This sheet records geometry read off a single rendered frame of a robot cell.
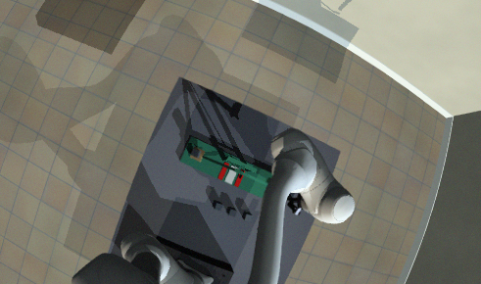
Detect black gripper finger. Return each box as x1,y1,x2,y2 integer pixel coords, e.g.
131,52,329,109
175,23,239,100
287,197,301,215

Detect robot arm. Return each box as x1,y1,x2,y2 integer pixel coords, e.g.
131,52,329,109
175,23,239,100
72,128,355,284

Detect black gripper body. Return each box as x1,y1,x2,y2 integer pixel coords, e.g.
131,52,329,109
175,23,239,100
297,193,303,210

